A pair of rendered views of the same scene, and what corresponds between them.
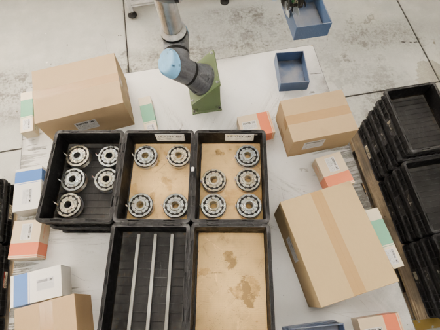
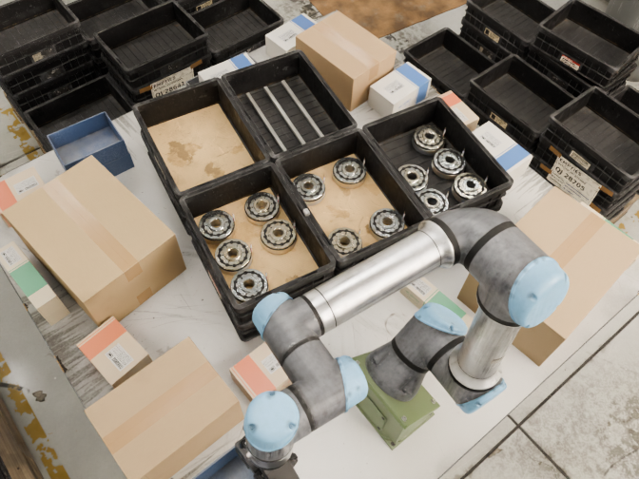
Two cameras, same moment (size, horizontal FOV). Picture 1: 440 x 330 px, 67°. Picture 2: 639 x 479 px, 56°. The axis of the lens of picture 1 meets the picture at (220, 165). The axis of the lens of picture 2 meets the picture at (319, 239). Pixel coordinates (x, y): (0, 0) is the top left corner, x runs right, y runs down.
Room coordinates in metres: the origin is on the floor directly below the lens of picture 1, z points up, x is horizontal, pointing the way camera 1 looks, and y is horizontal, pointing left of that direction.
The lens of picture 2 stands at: (1.30, -0.40, 2.30)
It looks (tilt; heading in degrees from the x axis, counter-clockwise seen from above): 58 degrees down; 145
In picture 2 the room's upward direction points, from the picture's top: 3 degrees clockwise
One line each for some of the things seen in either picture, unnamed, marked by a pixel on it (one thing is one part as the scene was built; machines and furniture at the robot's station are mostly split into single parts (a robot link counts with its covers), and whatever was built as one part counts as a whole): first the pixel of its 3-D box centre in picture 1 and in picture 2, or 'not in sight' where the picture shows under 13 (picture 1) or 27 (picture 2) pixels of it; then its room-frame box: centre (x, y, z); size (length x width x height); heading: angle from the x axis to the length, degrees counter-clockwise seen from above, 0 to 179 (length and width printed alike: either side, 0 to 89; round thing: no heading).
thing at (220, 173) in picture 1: (213, 179); (278, 234); (0.48, 0.03, 0.86); 0.10 x 0.10 x 0.01
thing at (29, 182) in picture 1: (33, 191); (494, 155); (0.53, 0.86, 0.75); 0.20 x 0.12 x 0.09; 6
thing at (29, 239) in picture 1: (30, 240); (449, 117); (0.30, 0.84, 0.74); 0.16 x 0.12 x 0.07; 0
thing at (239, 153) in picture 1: (247, 155); (249, 285); (0.58, -0.12, 0.86); 0.10 x 0.10 x 0.01
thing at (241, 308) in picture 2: (230, 174); (255, 232); (0.48, -0.04, 0.92); 0.40 x 0.30 x 0.02; 176
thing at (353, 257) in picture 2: (156, 174); (349, 192); (0.50, 0.26, 0.92); 0.40 x 0.30 x 0.02; 176
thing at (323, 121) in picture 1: (313, 123); (167, 414); (0.76, -0.46, 0.78); 0.30 x 0.22 x 0.16; 98
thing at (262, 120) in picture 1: (255, 128); (267, 372); (0.78, -0.19, 0.74); 0.16 x 0.12 x 0.07; 98
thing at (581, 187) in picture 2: not in sight; (572, 181); (0.63, 1.32, 0.41); 0.31 x 0.02 x 0.16; 6
